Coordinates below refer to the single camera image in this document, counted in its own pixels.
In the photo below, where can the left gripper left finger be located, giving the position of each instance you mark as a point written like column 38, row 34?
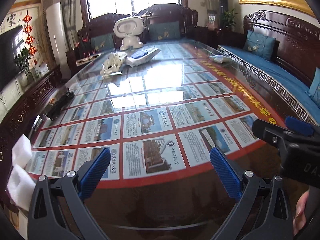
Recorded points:
column 45, row 216

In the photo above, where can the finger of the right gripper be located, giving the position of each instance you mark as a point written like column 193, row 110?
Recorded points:
column 299, row 126

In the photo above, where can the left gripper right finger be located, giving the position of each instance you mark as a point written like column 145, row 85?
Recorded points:
column 262, row 209

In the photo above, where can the person's hand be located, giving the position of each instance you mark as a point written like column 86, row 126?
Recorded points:
column 300, row 219

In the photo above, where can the blue embroidered pillow near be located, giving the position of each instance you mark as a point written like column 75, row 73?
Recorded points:
column 314, row 90

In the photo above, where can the blue embroidered pillow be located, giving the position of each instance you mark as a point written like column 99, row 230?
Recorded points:
column 314, row 90
column 260, row 45

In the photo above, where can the blue sofa seat mat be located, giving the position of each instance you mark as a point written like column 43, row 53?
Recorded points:
column 288, row 87

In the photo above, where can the white foam piece left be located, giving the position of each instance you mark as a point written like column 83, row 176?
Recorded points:
column 20, row 187

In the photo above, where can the white foam piece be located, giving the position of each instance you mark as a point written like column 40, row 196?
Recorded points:
column 20, row 187
column 21, row 152

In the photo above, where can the white foam piece upper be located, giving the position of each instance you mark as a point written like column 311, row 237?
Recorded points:
column 21, row 152

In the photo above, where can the blue embroidered pillow far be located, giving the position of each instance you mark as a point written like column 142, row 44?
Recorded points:
column 260, row 45

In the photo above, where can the wooden tv cabinet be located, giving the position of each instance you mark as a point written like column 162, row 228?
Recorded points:
column 27, row 106

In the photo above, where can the small wipes packet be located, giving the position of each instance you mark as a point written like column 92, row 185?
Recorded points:
column 219, row 59

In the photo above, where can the black handheld device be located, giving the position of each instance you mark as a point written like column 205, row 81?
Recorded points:
column 55, row 110

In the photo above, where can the potted green plant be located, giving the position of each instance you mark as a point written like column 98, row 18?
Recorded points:
column 228, row 20

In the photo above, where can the water dispenser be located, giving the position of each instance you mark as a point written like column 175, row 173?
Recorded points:
column 223, row 7

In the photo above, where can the far wooden sofa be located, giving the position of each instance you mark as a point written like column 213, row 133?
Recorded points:
column 157, row 13

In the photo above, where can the green pillow right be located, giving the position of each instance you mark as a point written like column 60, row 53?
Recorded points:
column 164, row 31

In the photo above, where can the green pillow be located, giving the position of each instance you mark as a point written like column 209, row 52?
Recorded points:
column 102, row 42
column 164, row 31

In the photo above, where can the plant in glass vase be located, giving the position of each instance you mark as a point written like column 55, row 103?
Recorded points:
column 22, row 62

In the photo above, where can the white dinosaur skeleton model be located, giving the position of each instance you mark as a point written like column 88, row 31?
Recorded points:
column 113, row 63

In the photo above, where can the white blue tissue pack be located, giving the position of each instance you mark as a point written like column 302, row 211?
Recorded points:
column 142, row 56

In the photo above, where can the television screen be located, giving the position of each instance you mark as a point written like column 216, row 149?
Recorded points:
column 9, row 44

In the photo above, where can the green pillow left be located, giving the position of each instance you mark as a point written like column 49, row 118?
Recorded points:
column 102, row 42

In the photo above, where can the red chinese knot decoration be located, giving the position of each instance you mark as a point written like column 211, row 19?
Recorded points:
column 28, row 29

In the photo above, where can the white robot toy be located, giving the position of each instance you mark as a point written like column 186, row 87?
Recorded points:
column 129, row 29

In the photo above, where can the white standing air conditioner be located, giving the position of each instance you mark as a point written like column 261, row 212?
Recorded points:
column 57, row 34

